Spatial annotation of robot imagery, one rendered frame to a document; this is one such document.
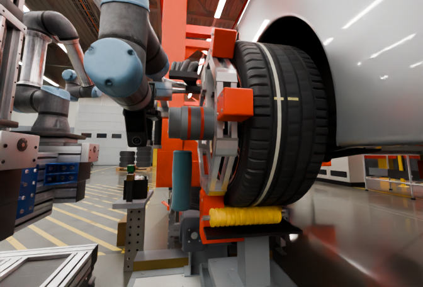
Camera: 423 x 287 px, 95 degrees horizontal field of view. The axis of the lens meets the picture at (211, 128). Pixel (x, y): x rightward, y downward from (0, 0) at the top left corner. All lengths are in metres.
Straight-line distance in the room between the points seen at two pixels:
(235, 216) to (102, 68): 0.58
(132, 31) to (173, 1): 1.29
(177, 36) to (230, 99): 1.07
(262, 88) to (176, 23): 1.09
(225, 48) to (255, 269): 0.81
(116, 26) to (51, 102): 0.87
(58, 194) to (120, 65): 0.90
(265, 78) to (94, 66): 0.41
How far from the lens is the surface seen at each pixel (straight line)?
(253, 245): 0.87
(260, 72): 0.58
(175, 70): 0.65
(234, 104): 0.47
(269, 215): 0.75
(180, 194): 0.89
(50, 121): 1.17
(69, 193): 1.12
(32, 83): 1.31
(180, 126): 0.74
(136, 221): 1.47
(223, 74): 0.59
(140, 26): 0.38
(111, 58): 0.32
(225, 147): 0.54
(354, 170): 5.67
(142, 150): 9.16
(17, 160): 0.69
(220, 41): 0.70
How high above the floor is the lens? 0.72
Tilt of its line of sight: 8 degrees up
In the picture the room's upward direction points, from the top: straight up
